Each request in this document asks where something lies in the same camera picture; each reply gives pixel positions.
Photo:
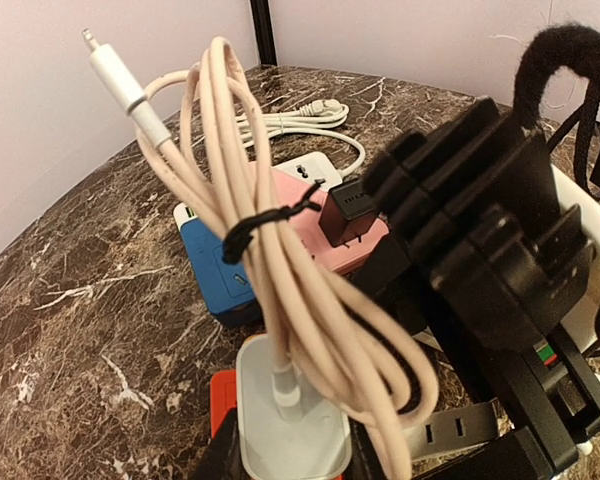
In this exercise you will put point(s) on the black frame left post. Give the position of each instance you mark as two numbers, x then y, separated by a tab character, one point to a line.
264	34

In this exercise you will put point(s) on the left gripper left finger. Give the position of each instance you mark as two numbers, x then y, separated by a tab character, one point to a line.
221	459

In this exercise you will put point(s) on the white power strip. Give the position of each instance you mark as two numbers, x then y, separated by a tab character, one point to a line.
310	167

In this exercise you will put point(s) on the white two-pin adapter plug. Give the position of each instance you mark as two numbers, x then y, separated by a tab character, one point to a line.
453	431

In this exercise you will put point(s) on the pink triangular power strip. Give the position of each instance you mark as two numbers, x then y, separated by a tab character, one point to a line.
342	259

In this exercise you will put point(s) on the white USB charger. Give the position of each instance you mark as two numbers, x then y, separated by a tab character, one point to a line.
287	429

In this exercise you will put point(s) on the blue cube socket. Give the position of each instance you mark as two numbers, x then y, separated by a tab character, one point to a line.
225	288

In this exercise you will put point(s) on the red cube socket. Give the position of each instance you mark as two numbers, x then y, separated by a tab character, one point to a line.
223	409

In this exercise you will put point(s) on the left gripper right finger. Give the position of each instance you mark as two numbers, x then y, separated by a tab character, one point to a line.
497	253

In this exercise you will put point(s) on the black TP-Link adapter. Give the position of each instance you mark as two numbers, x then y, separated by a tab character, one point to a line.
347	214

